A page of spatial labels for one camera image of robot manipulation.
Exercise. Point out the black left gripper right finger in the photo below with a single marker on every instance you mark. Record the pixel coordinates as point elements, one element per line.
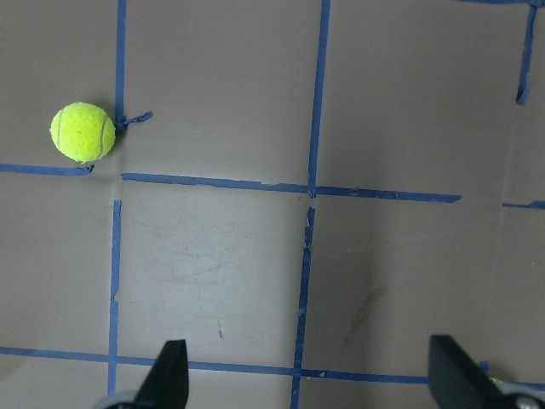
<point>456,381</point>

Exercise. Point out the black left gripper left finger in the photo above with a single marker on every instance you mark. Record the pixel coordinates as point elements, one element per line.
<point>167,383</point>

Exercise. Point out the tennis ball left near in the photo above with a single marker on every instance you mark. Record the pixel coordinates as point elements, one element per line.
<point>82,132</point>

